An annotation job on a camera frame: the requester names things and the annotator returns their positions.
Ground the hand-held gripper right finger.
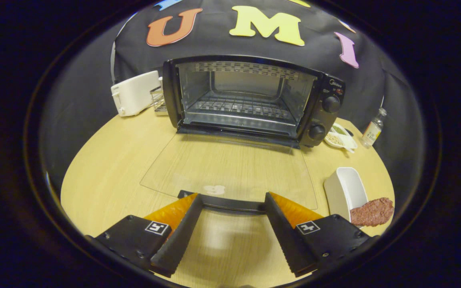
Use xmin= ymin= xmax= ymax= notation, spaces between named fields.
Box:
xmin=264 ymin=192 xmax=379 ymax=278

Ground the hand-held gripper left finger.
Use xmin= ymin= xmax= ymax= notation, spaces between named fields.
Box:
xmin=86 ymin=193 xmax=204 ymax=278

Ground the brown meat steak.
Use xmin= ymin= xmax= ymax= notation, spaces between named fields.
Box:
xmin=350 ymin=197 xmax=395 ymax=227

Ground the black toaster oven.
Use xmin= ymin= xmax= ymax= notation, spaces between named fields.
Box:
xmin=140 ymin=55 xmax=346 ymax=213

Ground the white toaster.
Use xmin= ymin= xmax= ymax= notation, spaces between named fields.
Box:
xmin=110 ymin=70 xmax=163 ymax=117

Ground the white rectangular dish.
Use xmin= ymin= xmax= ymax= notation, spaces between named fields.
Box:
xmin=323 ymin=167 xmax=369 ymax=228

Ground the white divided spice plate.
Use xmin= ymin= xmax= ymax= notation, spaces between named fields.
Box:
xmin=324 ymin=122 xmax=358 ymax=153

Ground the small clear glass bottle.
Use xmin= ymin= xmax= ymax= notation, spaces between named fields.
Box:
xmin=361 ymin=107 xmax=387 ymax=149

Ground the black backdrop cloth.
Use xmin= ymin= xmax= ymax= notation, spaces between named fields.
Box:
xmin=40 ymin=0 xmax=423 ymax=192

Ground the metal wire rack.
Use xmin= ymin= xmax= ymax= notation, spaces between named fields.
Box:
xmin=150 ymin=77 xmax=169 ymax=116

